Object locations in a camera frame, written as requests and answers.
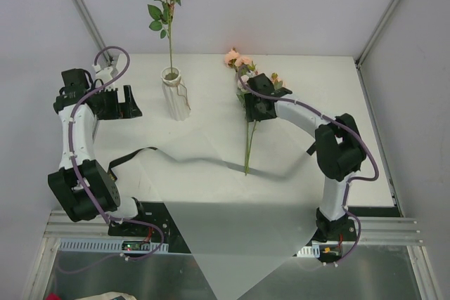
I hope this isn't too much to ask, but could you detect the pink flower bouquet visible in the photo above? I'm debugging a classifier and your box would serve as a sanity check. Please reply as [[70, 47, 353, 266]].
[[224, 48, 285, 176]]

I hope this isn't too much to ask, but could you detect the black ribbon gold lettering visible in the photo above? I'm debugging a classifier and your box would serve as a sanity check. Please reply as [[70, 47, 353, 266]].
[[108, 146, 299, 181]]

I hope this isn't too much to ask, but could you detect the white wrapping paper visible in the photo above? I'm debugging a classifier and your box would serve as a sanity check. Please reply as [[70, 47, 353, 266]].
[[138, 132, 323, 299]]

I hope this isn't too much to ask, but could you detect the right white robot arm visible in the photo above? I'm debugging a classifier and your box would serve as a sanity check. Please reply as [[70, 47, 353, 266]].
[[238, 74, 366, 242]]

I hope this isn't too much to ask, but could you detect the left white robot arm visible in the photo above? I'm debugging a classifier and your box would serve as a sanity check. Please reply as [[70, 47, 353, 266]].
[[48, 66, 149, 236]]

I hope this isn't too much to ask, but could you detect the white ribbed vase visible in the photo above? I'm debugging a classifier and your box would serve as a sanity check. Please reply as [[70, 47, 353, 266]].
[[161, 67, 191, 121]]

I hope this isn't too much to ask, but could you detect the beige cloth bag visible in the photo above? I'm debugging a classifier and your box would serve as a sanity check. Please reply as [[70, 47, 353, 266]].
[[82, 292, 136, 300]]

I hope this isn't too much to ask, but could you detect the red object at bottom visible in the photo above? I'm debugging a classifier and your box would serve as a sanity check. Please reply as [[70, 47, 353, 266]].
[[45, 293, 61, 300]]

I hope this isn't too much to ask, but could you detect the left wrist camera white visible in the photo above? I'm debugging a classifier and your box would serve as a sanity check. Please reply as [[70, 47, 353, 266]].
[[92, 64, 119, 88]]

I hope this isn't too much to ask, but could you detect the right aluminium frame post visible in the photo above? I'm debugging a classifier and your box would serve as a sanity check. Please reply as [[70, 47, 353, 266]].
[[354, 0, 425, 69]]

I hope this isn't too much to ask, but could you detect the aluminium frame post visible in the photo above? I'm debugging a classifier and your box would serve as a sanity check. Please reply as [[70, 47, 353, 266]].
[[71, 0, 106, 51], [354, 0, 425, 69]]

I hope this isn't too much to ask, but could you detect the aluminium front rail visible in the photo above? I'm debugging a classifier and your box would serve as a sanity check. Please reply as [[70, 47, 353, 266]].
[[43, 210, 425, 246]]

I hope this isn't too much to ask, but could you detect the left white cable duct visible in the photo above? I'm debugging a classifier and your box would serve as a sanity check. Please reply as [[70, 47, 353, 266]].
[[59, 238, 169, 254]]

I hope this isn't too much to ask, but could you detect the white cable duct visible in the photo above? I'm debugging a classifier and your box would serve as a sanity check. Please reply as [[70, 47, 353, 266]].
[[297, 244, 321, 259], [59, 238, 169, 254]]

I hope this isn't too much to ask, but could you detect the left aluminium frame post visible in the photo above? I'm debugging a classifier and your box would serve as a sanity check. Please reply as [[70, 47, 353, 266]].
[[71, 0, 106, 51]]

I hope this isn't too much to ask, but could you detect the right white cable duct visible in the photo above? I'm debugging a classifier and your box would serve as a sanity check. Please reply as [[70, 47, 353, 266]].
[[297, 244, 321, 259]]

